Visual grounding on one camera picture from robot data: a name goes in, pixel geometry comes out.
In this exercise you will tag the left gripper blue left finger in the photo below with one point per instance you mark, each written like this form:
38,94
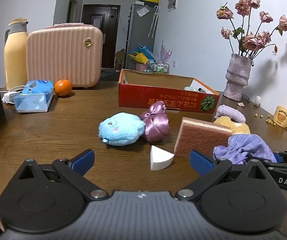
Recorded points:
83,162

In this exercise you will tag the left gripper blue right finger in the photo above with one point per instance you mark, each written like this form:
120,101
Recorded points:
201,163

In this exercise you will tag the pink layered sponge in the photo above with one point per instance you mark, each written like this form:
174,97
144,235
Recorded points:
200,135

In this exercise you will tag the purple knitted pouch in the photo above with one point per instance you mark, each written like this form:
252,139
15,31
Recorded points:
240,147

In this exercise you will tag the white yellow plush toy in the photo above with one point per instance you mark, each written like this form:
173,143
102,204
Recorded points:
236,127

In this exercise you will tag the blue plush toy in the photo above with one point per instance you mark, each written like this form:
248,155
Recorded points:
121,129

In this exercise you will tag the iridescent mesh bath puff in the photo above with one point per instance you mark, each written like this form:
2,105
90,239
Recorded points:
192,89

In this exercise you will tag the white wedge makeup sponge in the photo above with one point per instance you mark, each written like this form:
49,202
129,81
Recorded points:
159,158

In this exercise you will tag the lilac rolled towel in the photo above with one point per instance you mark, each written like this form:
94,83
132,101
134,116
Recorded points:
233,114

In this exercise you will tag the purple satin bag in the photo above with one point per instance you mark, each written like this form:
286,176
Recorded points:
156,122

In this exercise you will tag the yellow bear mug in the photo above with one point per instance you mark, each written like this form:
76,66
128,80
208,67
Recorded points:
280,117

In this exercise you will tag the orange fruit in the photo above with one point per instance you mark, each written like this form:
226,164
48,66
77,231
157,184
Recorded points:
62,88

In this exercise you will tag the blue tissue pack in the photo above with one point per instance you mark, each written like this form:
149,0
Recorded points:
35,97

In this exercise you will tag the red cardboard box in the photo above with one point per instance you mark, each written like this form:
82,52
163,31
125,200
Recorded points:
141,90

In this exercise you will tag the purple textured vase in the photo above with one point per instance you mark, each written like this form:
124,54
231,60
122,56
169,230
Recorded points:
237,75

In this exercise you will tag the metal storage cart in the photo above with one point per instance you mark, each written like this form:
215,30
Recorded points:
158,67

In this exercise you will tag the pink ribbed suitcase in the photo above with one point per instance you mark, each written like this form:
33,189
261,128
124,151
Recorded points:
71,51

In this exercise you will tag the dried pink roses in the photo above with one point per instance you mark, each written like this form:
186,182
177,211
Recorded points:
250,43

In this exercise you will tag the yellow thermos jug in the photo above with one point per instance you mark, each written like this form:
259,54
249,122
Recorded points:
15,53

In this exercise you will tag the grey refrigerator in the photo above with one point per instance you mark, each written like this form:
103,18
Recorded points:
139,23

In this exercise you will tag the white charger with cable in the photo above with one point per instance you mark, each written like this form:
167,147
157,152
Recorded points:
7,96

